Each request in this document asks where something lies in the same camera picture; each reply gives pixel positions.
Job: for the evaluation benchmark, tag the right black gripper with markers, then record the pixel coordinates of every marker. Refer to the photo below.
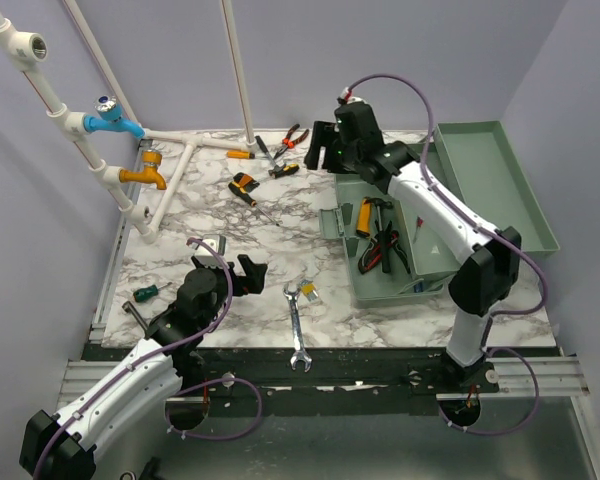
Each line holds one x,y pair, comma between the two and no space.
323,135

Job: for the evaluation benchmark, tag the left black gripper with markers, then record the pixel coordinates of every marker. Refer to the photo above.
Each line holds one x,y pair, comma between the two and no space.
252,282

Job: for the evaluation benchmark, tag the yellow handle tool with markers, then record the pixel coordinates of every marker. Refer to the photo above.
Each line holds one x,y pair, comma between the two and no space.
363,228

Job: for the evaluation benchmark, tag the red black utility knife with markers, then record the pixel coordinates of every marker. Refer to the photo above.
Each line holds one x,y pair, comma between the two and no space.
370,258

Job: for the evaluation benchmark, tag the claw hammer black handle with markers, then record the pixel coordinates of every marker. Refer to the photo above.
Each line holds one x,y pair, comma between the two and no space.
379,205

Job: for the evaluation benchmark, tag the small red blue screwdriver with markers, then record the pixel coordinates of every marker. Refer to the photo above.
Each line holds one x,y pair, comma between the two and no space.
419,223

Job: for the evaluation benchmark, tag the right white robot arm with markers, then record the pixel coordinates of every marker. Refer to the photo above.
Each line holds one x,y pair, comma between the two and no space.
488,256

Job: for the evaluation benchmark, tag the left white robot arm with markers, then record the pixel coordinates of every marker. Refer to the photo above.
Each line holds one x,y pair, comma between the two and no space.
164,363

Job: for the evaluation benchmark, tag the orange black long-nose pliers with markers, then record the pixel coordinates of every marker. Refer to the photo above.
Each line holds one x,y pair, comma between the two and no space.
290,141

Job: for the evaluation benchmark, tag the yellow hex key set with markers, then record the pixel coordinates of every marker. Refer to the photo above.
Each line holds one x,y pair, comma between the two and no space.
309,290

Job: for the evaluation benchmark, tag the silver open-end wrench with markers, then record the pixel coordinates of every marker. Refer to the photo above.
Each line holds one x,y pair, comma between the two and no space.
300,354

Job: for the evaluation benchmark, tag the yellow black screwdriver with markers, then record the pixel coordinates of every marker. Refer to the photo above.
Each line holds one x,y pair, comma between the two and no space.
243,195

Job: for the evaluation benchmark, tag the silver socket bar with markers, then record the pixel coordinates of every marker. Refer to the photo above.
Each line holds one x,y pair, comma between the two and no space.
129,308

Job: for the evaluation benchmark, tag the orange plastic tap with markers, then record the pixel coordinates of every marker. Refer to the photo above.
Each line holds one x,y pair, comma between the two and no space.
149,175

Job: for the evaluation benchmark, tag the blue plastic tap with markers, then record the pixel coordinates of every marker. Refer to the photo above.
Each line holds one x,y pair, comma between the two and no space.
110,117

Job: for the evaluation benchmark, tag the white pvc pipe assembly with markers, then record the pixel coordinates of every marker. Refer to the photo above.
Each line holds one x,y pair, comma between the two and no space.
142,206

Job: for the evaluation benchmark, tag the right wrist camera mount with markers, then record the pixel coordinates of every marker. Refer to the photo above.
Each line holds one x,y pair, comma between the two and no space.
348,97

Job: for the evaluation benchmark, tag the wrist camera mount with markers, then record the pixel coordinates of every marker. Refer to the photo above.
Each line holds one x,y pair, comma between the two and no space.
348,97
208,252

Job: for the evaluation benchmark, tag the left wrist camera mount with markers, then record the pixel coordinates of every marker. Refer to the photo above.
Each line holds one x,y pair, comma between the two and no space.
208,252

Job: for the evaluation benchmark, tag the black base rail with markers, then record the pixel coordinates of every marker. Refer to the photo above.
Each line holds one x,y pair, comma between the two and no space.
258,382

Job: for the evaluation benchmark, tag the green handle screwdriver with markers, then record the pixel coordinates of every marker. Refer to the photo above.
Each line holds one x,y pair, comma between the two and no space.
146,293

